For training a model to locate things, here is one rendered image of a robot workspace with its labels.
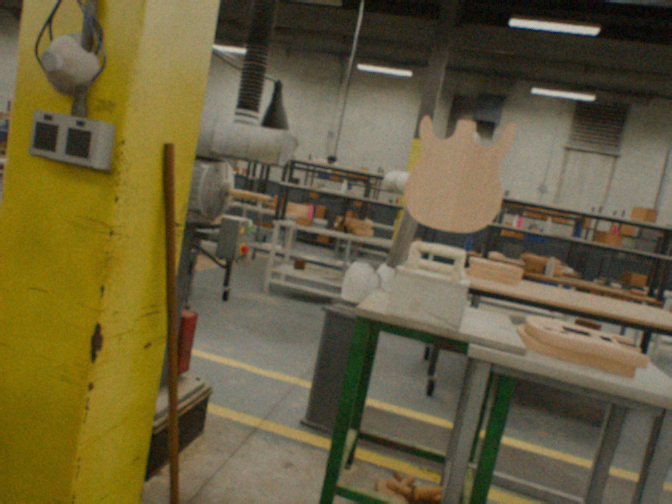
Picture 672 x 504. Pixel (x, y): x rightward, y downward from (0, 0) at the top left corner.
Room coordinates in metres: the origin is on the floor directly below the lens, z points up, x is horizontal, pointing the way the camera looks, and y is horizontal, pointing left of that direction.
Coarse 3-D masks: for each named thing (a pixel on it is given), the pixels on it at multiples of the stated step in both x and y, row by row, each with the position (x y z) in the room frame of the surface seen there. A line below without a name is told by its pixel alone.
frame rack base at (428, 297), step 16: (400, 272) 1.77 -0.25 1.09; (416, 272) 1.78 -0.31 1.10; (432, 272) 1.87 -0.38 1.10; (400, 288) 1.77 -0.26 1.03; (416, 288) 1.75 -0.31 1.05; (432, 288) 1.74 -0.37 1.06; (448, 288) 1.72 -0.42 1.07; (464, 288) 1.71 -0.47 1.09; (400, 304) 1.76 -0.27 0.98; (416, 304) 1.75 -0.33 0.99; (432, 304) 1.73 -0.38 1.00; (448, 304) 1.72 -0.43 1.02; (464, 304) 1.70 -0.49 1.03; (416, 320) 1.74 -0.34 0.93; (432, 320) 1.73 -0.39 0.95; (448, 320) 1.71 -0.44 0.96
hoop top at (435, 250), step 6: (420, 246) 1.77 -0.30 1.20; (426, 246) 1.76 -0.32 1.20; (432, 246) 1.76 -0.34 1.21; (426, 252) 1.77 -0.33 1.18; (432, 252) 1.75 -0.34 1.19; (438, 252) 1.75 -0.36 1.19; (444, 252) 1.74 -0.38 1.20; (450, 252) 1.74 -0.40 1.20; (456, 252) 1.73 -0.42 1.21; (462, 252) 1.73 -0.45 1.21; (456, 258) 1.73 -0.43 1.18
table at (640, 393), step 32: (480, 352) 1.65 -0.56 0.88; (480, 384) 1.68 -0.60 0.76; (544, 384) 1.63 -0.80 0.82; (576, 384) 1.57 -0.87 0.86; (608, 384) 1.54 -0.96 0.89; (640, 384) 1.58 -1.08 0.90; (608, 416) 1.99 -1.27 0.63; (448, 448) 2.14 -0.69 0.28; (608, 448) 1.98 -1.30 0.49; (448, 480) 1.69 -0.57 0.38; (512, 480) 2.07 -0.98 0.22; (640, 480) 1.57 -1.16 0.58
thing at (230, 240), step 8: (224, 224) 2.33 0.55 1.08; (232, 224) 2.32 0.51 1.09; (240, 224) 2.32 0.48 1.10; (248, 224) 2.42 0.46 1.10; (224, 232) 2.33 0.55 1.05; (232, 232) 2.32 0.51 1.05; (240, 232) 2.33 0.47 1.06; (224, 240) 2.33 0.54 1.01; (232, 240) 2.32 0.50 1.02; (240, 240) 2.36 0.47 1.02; (248, 240) 2.45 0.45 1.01; (200, 248) 2.33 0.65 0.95; (216, 248) 2.33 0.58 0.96; (224, 248) 2.32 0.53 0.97; (232, 248) 2.32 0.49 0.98; (240, 248) 2.37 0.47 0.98; (208, 256) 2.34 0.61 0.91; (216, 256) 2.33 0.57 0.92; (224, 256) 2.32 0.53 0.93; (232, 256) 2.32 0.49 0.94; (240, 256) 2.39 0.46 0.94
